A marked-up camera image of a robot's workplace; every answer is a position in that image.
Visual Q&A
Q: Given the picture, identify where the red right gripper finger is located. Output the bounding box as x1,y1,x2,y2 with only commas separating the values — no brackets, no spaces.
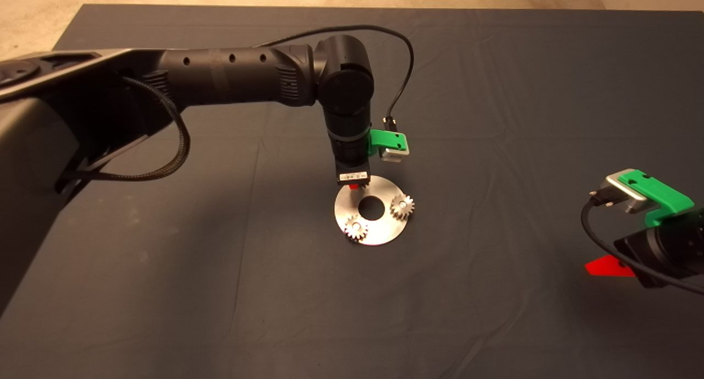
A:
585,255,636,278

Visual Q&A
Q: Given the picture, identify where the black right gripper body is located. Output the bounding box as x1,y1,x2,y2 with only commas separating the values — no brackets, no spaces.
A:
613,228,666,289

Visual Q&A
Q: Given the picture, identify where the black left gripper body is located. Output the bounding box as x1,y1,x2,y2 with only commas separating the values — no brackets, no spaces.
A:
335,158,372,186

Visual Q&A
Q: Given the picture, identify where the round metal carrier plate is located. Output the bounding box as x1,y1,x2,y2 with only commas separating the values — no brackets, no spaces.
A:
334,175,413,246

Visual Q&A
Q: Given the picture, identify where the dark grey table cloth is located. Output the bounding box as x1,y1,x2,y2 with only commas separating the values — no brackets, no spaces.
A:
0,5,704,379

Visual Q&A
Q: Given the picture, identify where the thick black braided sleeve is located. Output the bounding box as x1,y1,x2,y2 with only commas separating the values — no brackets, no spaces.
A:
55,76,191,183

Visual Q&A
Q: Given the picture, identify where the green left camera mount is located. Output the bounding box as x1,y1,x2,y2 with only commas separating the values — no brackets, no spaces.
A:
367,129,408,155

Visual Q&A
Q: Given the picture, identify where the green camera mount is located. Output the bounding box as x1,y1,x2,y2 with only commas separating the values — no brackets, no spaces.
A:
617,169,695,228
367,129,408,155

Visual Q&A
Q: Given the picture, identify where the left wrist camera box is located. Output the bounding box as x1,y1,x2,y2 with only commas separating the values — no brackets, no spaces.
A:
379,140,410,162

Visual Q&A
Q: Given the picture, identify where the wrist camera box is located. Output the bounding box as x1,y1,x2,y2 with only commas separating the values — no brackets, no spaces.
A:
379,140,410,162
602,173,650,215

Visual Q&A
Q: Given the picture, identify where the thin black camera cable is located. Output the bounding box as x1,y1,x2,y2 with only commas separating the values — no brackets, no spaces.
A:
580,189,704,297
258,25,415,132

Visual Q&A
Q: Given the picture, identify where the green right camera mount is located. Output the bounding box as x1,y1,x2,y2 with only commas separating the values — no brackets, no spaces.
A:
617,169,695,228

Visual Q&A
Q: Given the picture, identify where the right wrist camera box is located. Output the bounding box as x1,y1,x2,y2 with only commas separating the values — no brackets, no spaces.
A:
602,173,650,215

